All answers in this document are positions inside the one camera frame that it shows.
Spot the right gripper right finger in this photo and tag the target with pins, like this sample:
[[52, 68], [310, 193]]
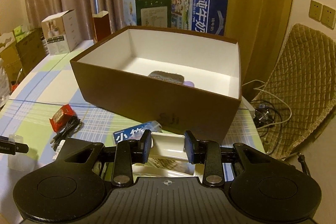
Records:
[[208, 153]]

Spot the light blue milk box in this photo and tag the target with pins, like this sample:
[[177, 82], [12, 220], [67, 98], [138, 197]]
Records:
[[153, 13]]

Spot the brown cardboard boxes stack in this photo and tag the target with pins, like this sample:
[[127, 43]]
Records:
[[25, 54]]

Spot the large brown cardboard box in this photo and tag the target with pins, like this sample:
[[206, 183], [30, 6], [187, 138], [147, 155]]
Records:
[[113, 75]]

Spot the purple tube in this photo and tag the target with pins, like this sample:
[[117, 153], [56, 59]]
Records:
[[189, 83]]

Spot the dark red paper box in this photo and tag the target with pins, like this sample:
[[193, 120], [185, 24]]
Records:
[[101, 26]]

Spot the white plastic hook pack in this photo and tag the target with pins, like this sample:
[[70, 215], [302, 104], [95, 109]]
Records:
[[167, 159]]

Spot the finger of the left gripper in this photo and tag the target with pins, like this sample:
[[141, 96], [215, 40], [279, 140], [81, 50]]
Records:
[[11, 148]]

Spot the white product box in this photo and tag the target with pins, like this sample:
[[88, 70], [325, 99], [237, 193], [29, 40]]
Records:
[[61, 32]]

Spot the red snack packet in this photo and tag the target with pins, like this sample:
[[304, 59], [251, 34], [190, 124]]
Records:
[[61, 117]]

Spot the knitted patterned pouch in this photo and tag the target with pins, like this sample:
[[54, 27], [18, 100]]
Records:
[[168, 77]]

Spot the checked table cloth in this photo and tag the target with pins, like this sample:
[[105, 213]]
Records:
[[50, 85]]

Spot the wall power socket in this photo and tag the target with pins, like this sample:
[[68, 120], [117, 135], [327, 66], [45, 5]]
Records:
[[322, 13]]

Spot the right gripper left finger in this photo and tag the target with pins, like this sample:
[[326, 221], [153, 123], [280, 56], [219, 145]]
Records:
[[129, 152]]

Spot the quilted chair cushion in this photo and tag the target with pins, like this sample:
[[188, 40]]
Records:
[[301, 88]]

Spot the blue milk carton box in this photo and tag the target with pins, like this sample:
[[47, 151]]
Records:
[[206, 16]]

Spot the blue cotton swab box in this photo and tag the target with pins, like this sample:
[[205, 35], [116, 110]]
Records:
[[136, 132]]

